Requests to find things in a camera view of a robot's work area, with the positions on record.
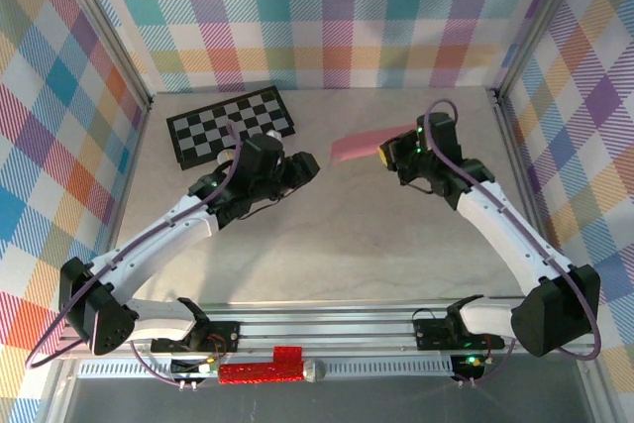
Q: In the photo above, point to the black and white checkerboard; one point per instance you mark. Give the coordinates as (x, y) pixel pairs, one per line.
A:
(213, 121)

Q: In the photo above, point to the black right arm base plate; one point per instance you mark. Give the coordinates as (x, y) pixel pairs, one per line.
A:
(431, 334)

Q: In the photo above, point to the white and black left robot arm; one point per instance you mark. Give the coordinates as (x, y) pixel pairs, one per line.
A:
(163, 235)

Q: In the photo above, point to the aluminium frame post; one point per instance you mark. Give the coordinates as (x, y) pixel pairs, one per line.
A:
(541, 22)
(105, 22)

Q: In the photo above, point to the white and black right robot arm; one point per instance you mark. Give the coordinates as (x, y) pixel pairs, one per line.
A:
(500, 235)

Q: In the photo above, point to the aluminium table edge rail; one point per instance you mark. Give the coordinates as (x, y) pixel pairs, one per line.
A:
(132, 165)
(515, 145)

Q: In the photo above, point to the red clamp on rail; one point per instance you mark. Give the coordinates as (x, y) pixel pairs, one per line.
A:
(257, 373)

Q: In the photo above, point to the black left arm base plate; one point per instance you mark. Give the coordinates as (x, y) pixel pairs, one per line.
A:
(223, 336)

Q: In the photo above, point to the small black controller board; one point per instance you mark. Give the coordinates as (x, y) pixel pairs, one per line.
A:
(193, 368)
(468, 366)

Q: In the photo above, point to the silver round knob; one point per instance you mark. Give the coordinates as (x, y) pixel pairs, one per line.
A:
(314, 371)

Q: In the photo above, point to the small white round cap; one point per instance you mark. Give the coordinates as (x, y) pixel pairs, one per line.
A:
(225, 155)

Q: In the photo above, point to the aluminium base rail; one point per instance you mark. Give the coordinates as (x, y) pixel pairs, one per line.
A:
(322, 324)

